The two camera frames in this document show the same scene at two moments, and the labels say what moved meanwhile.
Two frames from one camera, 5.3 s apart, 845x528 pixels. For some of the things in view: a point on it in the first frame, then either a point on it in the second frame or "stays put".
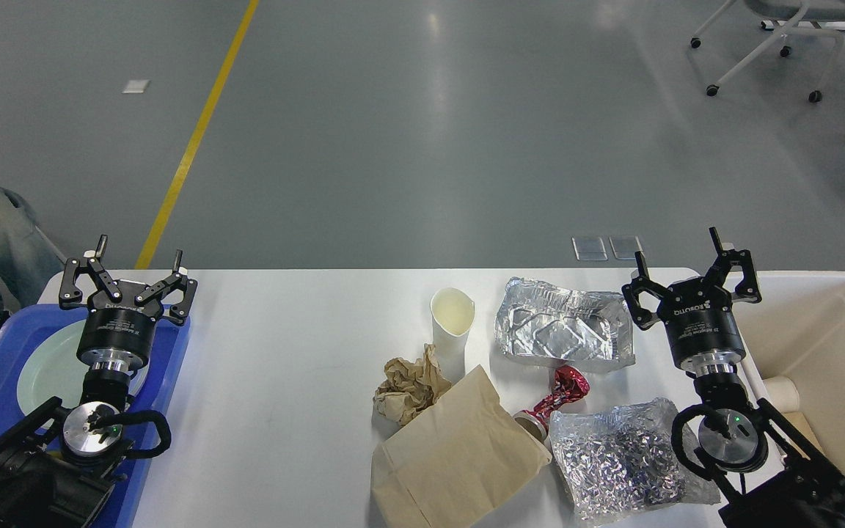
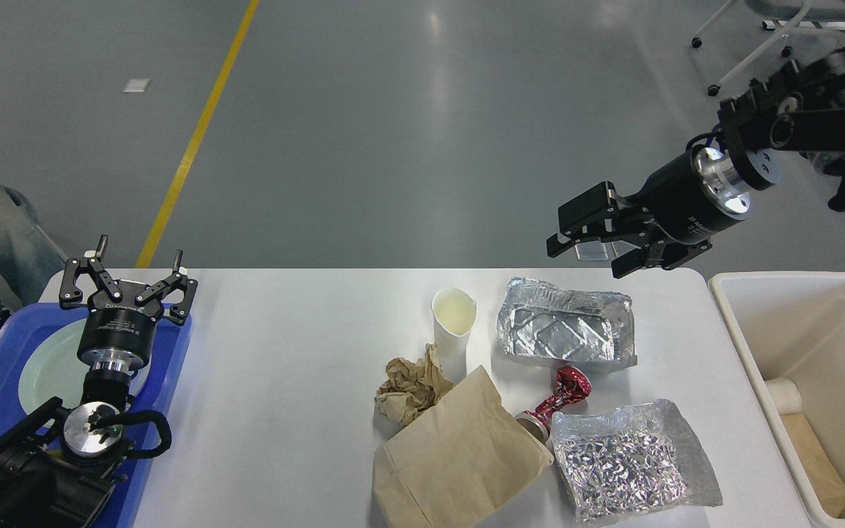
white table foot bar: x=841 y=26 stays put
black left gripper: x=117 y=335 stays put
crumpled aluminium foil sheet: x=618 y=459 stays put
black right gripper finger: x=631 y=291 → x=664 y=254
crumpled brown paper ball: x=409 y=387 stays put
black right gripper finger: x=747 y=290 → x=598 y=214
